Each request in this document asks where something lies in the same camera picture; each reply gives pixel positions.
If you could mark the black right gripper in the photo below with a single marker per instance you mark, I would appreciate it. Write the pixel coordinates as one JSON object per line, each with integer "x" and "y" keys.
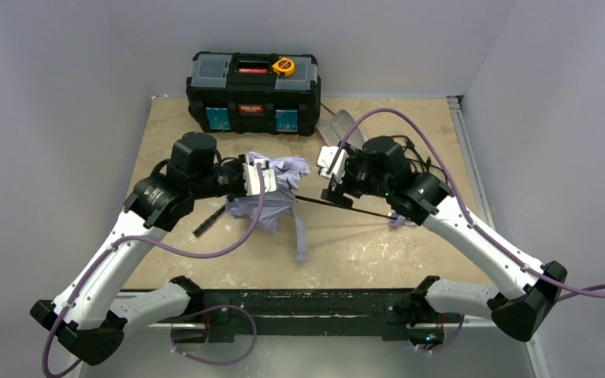
{"x": 335, "y": 190}

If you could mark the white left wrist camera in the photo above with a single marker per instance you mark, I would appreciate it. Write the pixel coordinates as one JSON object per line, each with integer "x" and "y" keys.
{"x": 258, "y": 179}

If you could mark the yellow tape measure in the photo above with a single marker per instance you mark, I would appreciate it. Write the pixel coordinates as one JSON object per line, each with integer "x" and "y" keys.
{"x": 284, "y": 66}

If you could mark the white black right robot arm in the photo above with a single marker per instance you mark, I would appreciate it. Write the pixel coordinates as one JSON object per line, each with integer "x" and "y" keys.
{"x": 523, "y": 289}

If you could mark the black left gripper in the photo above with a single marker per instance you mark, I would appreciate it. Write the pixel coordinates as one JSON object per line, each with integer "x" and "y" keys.
{"x": 232, "y": 174}

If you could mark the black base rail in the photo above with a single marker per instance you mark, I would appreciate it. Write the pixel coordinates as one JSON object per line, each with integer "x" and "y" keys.
{"x": 389, "y": 314}

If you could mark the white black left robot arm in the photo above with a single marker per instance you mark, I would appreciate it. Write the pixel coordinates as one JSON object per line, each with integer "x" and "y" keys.
{"x": 87, "y": 318}

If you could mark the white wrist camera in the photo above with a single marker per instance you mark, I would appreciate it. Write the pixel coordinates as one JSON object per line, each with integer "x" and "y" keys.
{"x": 258, "y": 179}
{"x": 331, "y": 162}

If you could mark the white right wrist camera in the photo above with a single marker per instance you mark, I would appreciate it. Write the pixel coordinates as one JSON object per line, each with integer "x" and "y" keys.
{"x": 331, "y": 162}

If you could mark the black plastic toolbox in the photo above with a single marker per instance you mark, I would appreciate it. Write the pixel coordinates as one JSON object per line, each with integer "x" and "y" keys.
{"x": 240, "y": 93}

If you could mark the pink umbrella case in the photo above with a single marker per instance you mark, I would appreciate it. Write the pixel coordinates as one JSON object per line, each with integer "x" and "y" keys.
{"x": 333, "y": 131}

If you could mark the purple umbrella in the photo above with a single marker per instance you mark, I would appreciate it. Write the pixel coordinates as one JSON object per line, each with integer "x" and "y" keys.
{"x": 289, "y": 171}

